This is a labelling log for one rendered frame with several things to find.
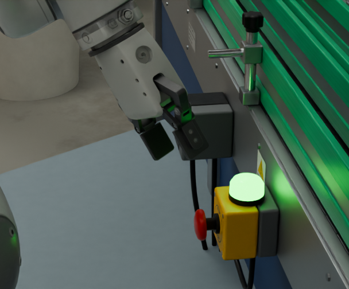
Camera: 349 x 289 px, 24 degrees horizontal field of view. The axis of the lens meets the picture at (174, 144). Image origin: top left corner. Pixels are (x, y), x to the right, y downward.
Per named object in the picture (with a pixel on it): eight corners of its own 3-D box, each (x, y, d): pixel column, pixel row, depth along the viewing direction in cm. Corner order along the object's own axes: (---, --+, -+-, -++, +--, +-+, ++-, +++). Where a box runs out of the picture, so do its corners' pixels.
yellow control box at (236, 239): (276, 260, 106) (280, 209, 102) (218, 265, 105) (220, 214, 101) (263, 230, 112) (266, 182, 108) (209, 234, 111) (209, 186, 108)
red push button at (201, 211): (225, 217, 103) (197, 219, 103) (224, 245, 105) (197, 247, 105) (218, 201, 107) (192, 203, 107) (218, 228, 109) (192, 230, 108)
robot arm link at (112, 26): (146, -9, 96) (158, 14, 97) (116, 5, 104) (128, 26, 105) (88, 26, 93) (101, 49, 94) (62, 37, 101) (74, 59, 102)
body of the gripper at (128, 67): (153, 8, 96) (200, 93, 99) (119, 23, 105) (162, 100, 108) (102, 39, 93) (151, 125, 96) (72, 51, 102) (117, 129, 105)
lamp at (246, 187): (268, 204, 103) (269, 183, 102) (232, 207, 103) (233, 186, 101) (259, 187, 107) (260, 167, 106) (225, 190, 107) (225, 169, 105)
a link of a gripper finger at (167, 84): (173, 66, 93) (196, 109, 95) (143, 70, 100) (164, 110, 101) (165, 71, 93) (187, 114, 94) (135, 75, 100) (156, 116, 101)
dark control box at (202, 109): (232, 160, 130) (233, 111, 126) (181, 164, 129) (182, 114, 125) (221, 137, 137) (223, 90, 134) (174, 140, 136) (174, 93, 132)
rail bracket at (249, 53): (261, 109, 117) (266, 17, 111) (209, 112, 116) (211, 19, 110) (255, 98, 120) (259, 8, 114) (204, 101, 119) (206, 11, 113)
